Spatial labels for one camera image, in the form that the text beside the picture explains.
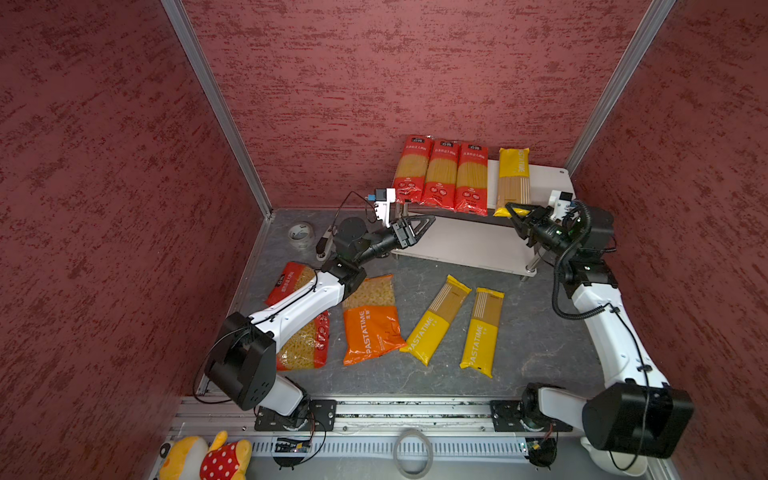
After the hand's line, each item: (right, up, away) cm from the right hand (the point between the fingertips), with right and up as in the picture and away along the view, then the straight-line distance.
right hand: (499, 210), depth 70 cm
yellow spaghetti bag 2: (+1, -35, +17) cm, 39 cm away
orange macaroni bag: (-32, -32, +16) cm, 48 cm away
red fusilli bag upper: (-59, -19, +24) cm, 66 cm away
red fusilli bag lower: (-51, -38, +13) cm, 65 cm away
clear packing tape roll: (-62, -6, +42) cm, 75 cm away
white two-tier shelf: (+8, -8, +30) cm, 32 cm away
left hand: (-17, -4, -2) cm, 17 cm away
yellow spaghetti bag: (-15, -35, +17) cm, 42 cm away
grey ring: (-21, -56, +4) cm, 60 cm away
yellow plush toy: (-70, -55, -7) cm, 89 cm away
